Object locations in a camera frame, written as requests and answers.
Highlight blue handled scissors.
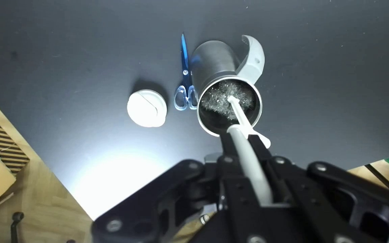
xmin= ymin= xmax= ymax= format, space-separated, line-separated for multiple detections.
xmin=171 ymin=32 xmax=200 ymax=112

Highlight brown slatted vent panel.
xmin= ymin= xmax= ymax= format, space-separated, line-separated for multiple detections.
xmin=0 ymin=99 xmax=31 ymax=176

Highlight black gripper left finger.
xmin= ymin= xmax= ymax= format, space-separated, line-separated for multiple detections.
xmin=90 ymin=132 xmax=260 ymax=243

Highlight stainless steel flask with handle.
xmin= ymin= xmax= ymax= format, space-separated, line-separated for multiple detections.
xmin=189 ymin=33 xmax=266 ymax=139

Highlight white round flask lid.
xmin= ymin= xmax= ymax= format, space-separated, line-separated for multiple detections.
xmin=125 ymin=89 xmax=169 ymax=129

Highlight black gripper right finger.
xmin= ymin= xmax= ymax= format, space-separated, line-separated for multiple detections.
xmin=247 ymin=133 xmax=389 ymax=243

